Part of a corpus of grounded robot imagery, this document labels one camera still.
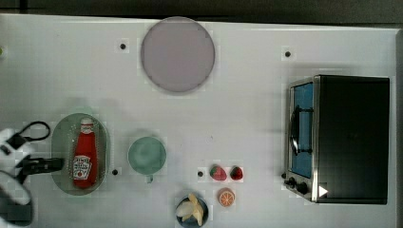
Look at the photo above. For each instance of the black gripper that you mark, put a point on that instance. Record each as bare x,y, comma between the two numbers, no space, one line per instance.
29,166

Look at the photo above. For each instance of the blue bowl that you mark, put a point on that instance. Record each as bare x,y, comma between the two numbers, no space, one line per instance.
193,222

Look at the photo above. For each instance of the silver toaster oven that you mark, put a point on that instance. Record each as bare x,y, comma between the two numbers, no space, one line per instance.
338,130

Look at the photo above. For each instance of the large toy strawberry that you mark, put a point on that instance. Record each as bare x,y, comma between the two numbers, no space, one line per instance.
217,173

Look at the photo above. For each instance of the round lilac plate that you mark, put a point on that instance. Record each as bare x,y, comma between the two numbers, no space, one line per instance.
178,54

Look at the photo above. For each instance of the toy orange half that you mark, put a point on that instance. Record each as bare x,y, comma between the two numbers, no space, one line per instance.
226,197

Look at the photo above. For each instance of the green oval strainer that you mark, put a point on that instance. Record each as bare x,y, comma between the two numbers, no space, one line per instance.
63,143

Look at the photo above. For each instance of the small toy strawberry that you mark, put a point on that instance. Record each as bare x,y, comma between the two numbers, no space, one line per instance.
236,173

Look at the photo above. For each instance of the green metal mug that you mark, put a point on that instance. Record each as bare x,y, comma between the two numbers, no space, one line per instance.
147,156

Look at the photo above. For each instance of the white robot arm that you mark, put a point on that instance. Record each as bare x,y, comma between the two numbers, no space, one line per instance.
16,200

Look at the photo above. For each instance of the red ketchup bottle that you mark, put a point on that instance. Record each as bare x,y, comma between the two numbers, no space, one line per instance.
85,164

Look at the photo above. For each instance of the peeled toy banana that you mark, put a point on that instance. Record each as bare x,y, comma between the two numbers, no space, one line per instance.
190,208

